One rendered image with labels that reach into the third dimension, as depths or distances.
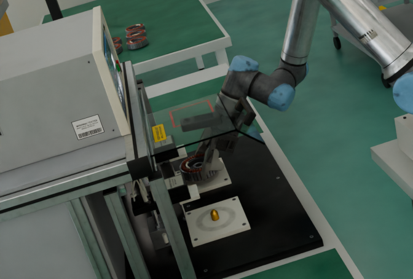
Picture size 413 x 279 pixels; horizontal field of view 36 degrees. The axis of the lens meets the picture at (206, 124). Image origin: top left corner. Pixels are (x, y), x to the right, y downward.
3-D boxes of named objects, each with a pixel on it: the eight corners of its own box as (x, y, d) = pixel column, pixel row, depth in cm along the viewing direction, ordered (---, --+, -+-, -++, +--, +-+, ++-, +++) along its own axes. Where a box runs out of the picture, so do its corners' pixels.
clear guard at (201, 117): (243, 107, 166) (238, 86, 163) (265, 144, 144) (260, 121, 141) (123, 144, 164) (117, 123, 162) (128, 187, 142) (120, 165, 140)
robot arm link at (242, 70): (256, 66, 168) (229, 54, 171) (242, 103, 172) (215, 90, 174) (266, 64, 175) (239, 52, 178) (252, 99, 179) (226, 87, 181)
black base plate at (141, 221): (259, 136, 205) (257, 130, 204) (324, 246, 147) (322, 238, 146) (120, 179, 203) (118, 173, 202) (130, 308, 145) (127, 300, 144)
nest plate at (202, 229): (238, 199, 170) (237, 195, 170) (251, 228, 157) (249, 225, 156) (185, 216, 170) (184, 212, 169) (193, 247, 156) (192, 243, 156)
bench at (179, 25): (207, 64, 508) (182, -27, 477) (262, 166, 340) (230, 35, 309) (75, 104, 503) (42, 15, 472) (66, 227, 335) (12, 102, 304)
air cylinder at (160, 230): (171, 228, 166) (165, 211, 164) (174, 244, 159) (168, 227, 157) (152, 234, 166) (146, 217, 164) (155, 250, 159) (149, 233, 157)
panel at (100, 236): (118, 172, 203) (88, 88, 191) (128, 303, 143) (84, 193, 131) (115, 173, 203) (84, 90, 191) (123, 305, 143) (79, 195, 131)
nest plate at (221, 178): (222, 160, 192) (220, 157, 192) (232, 183, 179) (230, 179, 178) (174, 175, 192) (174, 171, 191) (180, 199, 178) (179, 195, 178)
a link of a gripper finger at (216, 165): (222, 183, 176) (228, 152, 178) (202, 179, 175) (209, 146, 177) (218, 184, 179) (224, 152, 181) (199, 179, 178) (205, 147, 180)
